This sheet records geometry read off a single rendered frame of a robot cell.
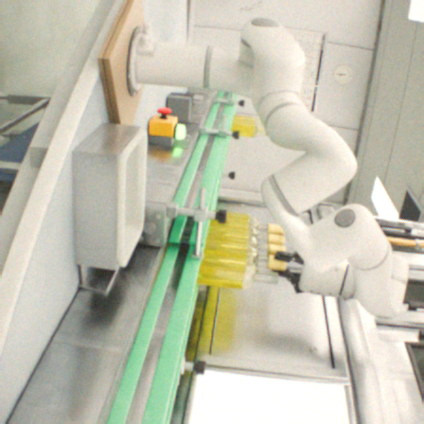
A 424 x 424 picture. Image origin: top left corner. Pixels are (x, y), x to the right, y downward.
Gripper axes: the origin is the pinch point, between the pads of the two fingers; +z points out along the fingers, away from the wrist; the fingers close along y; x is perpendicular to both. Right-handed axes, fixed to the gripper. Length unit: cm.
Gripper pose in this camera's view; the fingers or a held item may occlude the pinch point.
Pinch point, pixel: (282, 263)
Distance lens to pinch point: 117.0
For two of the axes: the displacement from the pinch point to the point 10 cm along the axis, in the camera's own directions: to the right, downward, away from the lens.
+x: -3.5, 3.9, -8.5
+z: -9.3, -2.4, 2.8
